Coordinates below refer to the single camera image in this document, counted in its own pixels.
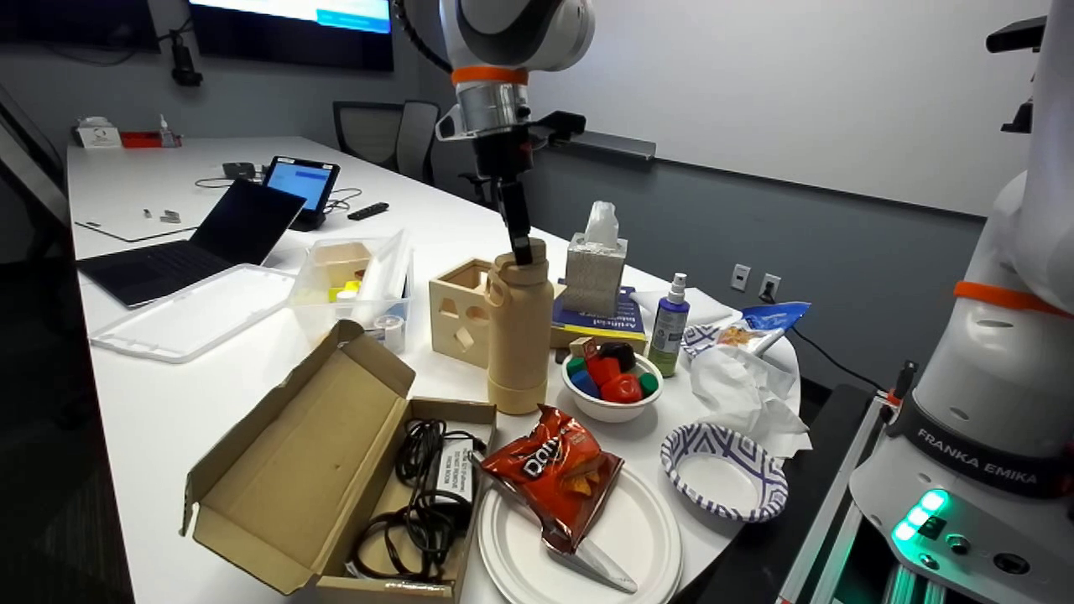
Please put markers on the blue and yellow book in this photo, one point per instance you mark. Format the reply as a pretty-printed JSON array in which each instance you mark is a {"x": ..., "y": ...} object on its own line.
[{"x": 600, "y": 328}]

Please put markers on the black webcam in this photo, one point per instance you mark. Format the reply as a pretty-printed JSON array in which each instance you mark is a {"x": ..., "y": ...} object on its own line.
[{"x": 186, "y": 61}]

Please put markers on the grey tissue box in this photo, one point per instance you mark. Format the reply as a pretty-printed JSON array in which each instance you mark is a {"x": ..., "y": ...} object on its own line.
[{"x": 591, "y": 273}]

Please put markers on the red toy block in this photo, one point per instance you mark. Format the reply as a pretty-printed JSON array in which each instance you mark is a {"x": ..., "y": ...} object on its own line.
[{"x": 612, "y": 378}]

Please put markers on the blue snack bag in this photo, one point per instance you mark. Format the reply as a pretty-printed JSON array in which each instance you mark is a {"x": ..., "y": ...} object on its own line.
[{"x": 761, "y": 322}]

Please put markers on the red box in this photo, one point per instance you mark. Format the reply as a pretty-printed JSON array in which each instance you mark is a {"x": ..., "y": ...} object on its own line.
[{"x": 140, "y": 139}]

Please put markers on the white bowl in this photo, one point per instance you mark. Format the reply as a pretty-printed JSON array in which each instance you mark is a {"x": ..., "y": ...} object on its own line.
[{"x": 607, "y": 407}]

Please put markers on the clear plastic bag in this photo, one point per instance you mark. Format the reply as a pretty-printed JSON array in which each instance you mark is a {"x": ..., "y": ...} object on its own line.
[{"x": 744, "y": 387}]

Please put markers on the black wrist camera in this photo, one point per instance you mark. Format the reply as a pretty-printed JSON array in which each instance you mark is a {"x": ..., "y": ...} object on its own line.
[{"x": 558, "y": 124}]

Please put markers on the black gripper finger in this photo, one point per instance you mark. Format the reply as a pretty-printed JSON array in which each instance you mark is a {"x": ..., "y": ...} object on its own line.
[
  {"x": 512, "y": 223},
  {"x": 527, "y": 223}
]

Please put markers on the open cardboard box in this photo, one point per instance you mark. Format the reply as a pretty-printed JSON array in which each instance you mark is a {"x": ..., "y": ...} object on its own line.
[{"x": 304, "y": 470}]

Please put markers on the plain white plate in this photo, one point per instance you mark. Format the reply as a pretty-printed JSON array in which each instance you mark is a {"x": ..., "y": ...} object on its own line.
[{"x": 640, "y": 537}]

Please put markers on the red chips bag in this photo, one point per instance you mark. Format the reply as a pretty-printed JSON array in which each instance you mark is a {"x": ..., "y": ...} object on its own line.
[{"x": 554, "y": 473}]

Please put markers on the office chair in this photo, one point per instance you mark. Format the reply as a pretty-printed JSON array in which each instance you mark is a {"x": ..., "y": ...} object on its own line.
[
  {"x": 417, "y": 139},
  {"x": 362, "y": 132}
]

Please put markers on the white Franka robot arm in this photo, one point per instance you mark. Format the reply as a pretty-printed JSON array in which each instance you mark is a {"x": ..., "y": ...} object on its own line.
[{"x": 1008, "y": 370}]

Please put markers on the clear plastic lid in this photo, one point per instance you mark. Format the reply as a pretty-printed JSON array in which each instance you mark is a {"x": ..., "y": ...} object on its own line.
[{"x": 188, "y": 321}]

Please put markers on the small blue spray bottle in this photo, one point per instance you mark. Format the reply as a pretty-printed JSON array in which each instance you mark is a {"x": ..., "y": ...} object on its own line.
[{"x": 669, "y": 330}]

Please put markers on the blue patterned paper plate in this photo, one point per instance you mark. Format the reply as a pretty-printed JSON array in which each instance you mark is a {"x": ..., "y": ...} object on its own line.
[{"x": 725, "y": 470}]

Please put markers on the clear plastic container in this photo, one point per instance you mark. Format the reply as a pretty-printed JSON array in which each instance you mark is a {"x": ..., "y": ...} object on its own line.
[{"x": 346, "y": 281}]

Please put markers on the knife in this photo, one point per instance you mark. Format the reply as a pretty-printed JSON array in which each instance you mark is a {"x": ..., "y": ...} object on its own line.
[{"x": 600, "y": 570}]

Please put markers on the wall power outlet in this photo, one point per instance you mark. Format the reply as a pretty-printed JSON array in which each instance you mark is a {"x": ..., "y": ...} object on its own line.
[
  {"x": 741, "y": 278},
  {"x": 771, "y": 285}
]

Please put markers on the green toy block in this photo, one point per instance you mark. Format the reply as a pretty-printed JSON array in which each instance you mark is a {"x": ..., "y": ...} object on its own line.
[{"x": 649, "y": 383}]

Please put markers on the wooden shape sorter box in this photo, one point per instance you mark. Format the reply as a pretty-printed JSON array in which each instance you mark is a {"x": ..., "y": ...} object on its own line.
[{"x": 456, "y": 321}]

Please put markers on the black remote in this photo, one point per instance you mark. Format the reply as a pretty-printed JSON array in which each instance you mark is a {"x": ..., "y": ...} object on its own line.
[{"x": 367, "y": 208}]

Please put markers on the small white box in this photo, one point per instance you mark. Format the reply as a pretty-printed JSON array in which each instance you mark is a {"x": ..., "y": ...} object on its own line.
[{"x": 97, "y": 132}]

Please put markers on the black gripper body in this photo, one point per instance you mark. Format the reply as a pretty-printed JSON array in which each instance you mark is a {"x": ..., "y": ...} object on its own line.
[{"x": 505, "y": 159}]

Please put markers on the tan bottle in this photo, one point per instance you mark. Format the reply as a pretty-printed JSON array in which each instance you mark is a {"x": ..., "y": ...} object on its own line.
[{"x": 521, "y": 337}]

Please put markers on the wall television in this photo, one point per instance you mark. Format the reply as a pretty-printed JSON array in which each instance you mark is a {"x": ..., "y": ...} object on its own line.
[{"x": 290, "y": 29}]

